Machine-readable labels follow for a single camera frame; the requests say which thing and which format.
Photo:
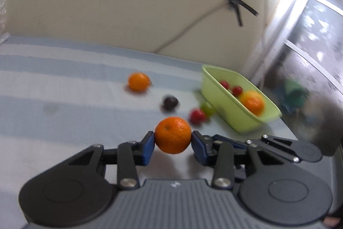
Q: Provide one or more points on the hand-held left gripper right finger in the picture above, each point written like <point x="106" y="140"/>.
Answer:
<point x="197" y="148"/>

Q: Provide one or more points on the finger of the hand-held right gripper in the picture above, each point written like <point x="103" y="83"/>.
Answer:
<point x="284" y="147"/>

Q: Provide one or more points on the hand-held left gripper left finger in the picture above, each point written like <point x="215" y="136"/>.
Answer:
<point x="148" y="147"/>

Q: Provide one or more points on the small mandarin orange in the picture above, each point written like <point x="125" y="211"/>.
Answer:
<point x="172" y="135"/>
<point x="138" y="81"/>

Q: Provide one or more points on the red cherry tomato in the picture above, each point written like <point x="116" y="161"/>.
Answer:
<point x="197" y="115"/>

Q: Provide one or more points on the green cherry tomato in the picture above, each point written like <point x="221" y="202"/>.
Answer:
<point x="208" y="108"/>

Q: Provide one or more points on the dark purple cherry tomato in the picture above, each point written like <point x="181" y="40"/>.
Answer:
<point x="170" y="103"/>

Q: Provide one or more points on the light green plastic basin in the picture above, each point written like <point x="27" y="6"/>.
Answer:
<point x="230" y="111"/>

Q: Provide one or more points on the large mandarin orange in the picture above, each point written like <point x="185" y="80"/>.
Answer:
<point x="254" y="104"/>

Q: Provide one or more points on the green object behind glass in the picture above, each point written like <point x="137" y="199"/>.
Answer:
<point x="294" y="95"/>

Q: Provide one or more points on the striped blue bedsheet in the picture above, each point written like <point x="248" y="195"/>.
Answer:
<point x="67" y="100"/>

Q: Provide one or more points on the frosted patterned glass pane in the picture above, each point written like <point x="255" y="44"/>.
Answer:
<point x="319" y="39"/>

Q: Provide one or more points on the black tape cross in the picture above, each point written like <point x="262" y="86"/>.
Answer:
<point x="234" y="0"/>

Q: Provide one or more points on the clear plastic bag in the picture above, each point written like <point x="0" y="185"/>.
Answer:
<point x="2" y="9"/>

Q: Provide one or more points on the white window frame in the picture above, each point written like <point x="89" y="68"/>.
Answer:
<point x="278" y="39"/>

